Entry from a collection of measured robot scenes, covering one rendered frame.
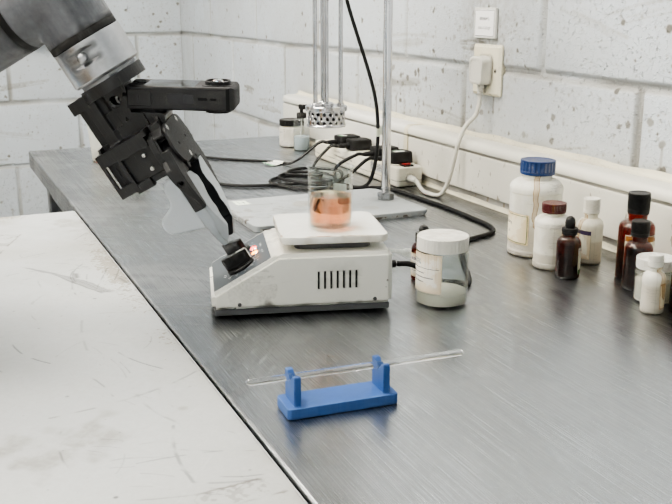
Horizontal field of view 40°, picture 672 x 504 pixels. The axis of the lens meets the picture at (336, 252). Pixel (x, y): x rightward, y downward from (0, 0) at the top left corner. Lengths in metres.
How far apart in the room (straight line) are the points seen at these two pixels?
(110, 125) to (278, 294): 0.25
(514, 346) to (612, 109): 0.53
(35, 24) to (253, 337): 0.38
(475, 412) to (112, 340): 0.39
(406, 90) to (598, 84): 0.58
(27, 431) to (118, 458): 0.10
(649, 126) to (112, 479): 0.89
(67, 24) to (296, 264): 0.34
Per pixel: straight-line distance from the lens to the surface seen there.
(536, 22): 1.53
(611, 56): 1.39
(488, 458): 0.73
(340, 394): 0.80
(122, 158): 0.99
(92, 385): 0.87
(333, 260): 1.01
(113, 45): 0.97
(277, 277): 1.01
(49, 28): 0.98
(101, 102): 1.00
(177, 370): 0.89
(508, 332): 0.99
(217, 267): 1.09
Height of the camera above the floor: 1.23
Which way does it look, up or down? 15 degrees down
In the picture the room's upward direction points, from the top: straight up
